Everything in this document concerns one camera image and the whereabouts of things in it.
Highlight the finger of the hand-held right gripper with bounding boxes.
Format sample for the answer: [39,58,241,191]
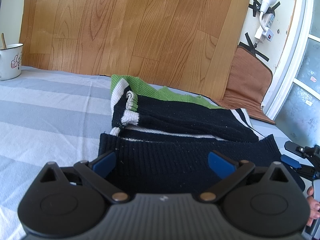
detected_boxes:
[285,141,307,157]
[280,155,314,178]

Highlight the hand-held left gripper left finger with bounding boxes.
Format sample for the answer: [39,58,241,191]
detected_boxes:
[40,151,127,203]

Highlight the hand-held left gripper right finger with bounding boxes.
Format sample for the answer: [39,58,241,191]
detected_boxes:
[200,151,289,203]

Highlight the navy green knit sweater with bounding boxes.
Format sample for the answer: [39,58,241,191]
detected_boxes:
[99,74,305,195]

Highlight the person's right hand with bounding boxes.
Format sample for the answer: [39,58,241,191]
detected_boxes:
[307,186,320,227]

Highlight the frosted glass door pane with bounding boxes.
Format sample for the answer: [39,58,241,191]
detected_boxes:
[276,0,320,155]

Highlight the blue white striped bed sheet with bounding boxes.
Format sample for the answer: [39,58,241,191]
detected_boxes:
[0,65,320,240]

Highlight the brown perforated seat cushion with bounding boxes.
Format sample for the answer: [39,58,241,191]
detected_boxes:
[212,45,275,125]

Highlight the white power strip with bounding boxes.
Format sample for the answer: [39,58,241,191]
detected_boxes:
[264,12,276,29]

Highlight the white enamel mug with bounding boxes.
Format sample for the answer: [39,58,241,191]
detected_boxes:
[0,43,24,81]

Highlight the wood-pattern vinyl sheet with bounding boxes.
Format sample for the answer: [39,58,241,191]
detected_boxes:
[20,0,252,100]

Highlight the white door frame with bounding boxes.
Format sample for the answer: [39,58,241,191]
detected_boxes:
[265,0,315,120]

